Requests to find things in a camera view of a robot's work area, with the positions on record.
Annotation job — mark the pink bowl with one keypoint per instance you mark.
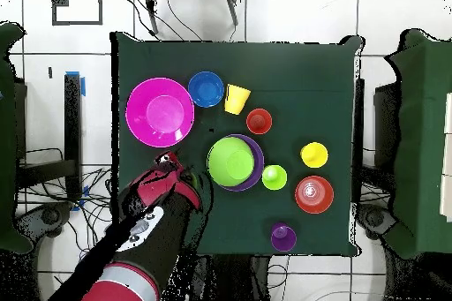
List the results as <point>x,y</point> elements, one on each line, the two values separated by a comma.
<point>159,112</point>

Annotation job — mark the green bowl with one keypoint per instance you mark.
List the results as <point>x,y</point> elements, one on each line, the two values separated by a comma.
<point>229,161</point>

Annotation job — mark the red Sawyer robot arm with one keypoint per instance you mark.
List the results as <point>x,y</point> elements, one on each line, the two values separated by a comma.
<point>152,237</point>

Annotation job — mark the blue bowl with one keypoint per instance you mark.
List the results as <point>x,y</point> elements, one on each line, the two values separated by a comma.
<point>206,89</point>

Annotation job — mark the yellow ribbed cup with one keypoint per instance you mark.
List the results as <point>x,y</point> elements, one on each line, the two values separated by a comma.
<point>236,99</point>

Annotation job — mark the purple bowl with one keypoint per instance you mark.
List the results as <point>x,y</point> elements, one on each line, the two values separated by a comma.
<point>259,165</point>

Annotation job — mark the orange cup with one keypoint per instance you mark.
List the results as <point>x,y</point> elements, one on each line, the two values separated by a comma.
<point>259,121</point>

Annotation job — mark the green cup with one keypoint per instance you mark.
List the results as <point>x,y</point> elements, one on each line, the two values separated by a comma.
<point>274,177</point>

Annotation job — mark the black metal stand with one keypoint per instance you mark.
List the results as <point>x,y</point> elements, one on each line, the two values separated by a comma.
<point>73,121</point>

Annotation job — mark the blue tape strip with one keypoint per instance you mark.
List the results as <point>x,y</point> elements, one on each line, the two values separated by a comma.
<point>83,87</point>

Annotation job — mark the purple cup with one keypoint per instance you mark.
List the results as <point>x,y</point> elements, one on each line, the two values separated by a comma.
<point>284,239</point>

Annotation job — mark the tall yellow cup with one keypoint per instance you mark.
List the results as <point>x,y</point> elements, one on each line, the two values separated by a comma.
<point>314,154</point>

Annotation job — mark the dark green tablecloth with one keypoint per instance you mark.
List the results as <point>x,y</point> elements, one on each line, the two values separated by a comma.
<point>300,78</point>

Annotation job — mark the orange bowl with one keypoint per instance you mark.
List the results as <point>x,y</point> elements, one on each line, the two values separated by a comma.
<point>323,195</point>

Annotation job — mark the neighbouring green-clothed table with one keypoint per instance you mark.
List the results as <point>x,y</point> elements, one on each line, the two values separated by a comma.
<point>7,138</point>
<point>420,138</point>

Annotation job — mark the grey robot pedestal leg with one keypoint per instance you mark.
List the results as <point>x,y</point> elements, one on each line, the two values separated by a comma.
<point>374,218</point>
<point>49,216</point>

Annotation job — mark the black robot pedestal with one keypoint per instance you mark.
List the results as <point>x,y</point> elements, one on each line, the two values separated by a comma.
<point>233,279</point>

